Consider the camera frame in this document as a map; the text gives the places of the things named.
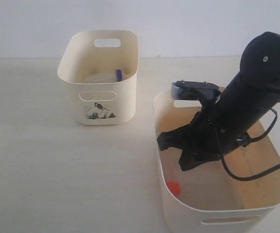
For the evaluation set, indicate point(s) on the blue-capped tube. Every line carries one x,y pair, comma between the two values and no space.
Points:
104,77

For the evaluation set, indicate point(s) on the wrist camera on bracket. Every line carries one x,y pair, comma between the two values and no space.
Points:
190,90

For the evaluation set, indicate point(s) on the orange-capped tube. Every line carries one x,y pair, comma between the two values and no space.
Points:
171,171

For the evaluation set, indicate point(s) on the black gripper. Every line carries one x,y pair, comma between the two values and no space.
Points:
219,130

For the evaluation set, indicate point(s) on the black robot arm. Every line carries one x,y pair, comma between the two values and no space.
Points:
257,83

